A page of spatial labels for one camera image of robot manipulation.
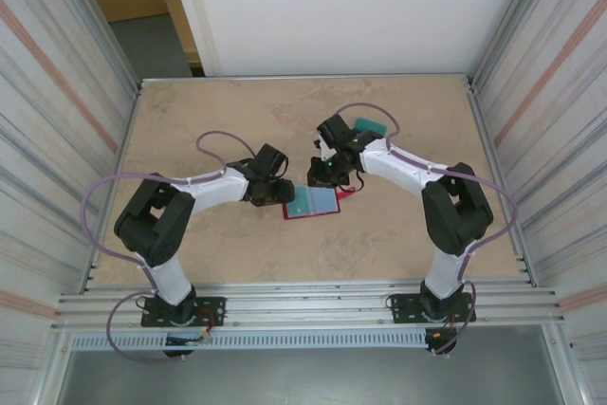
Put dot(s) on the teal credit card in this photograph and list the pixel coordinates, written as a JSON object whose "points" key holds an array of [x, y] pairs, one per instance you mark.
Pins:
{"points": [[301, 203]]}

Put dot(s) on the red card holder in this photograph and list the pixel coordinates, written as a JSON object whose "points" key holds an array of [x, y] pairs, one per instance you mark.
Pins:
{"points": [[322, 201]]}

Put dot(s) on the teal card box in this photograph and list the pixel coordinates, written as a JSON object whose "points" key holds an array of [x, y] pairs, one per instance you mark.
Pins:
{"points": [[372, 126]]}

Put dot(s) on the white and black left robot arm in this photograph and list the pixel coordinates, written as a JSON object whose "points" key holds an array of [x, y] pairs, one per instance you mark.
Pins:
{"points": [[218, 187]]}

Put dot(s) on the corrugated metal side panel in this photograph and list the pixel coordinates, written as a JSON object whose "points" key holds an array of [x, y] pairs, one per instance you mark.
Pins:
{"points": [[559, 139], [47, 139]]}

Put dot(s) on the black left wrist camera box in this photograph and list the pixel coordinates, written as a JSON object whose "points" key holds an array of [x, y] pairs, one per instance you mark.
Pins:
{"points": [[270, 158]]}

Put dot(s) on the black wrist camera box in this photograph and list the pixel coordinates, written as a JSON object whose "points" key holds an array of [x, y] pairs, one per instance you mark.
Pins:
{"points": [[270, 158], [334, 130]]}

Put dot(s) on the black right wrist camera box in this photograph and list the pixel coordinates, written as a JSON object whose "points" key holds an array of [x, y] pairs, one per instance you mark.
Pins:
{"points": [[334, 130]]}

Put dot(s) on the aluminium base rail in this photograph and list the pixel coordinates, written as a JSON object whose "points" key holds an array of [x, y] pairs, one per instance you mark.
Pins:
{"points": [[303, 303]]}

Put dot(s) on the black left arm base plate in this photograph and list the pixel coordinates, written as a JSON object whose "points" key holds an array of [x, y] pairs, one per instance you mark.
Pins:
{"points": [[215, 304]]}

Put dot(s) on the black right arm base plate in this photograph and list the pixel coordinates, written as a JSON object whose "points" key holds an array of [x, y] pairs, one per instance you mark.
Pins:
{"points": [[403, 304]]}

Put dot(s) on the white door frame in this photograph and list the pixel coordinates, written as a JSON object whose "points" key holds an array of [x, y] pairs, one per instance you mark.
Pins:
{"points": [[194, 11]]}

